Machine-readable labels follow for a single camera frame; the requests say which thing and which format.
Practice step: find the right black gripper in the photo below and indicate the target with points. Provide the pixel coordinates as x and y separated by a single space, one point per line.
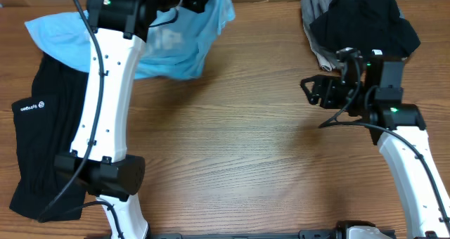
330 91

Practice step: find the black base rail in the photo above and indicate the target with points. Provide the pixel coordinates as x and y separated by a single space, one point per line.
304 234

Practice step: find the black garment with white logo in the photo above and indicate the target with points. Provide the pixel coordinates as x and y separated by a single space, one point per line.
45 125

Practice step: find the grey folded garment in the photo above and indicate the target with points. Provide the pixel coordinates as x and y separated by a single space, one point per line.
316 10

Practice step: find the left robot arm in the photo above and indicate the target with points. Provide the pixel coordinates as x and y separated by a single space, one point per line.
98 158

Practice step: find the beige folded garment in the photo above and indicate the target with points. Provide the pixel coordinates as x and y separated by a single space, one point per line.
325 59

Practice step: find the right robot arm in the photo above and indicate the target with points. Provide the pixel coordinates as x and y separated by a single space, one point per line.
369 90

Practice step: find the light blue printed t-shirt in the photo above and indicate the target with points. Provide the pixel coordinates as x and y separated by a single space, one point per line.
178 40

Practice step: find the black folded garment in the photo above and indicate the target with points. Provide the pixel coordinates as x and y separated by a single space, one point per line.
365 25

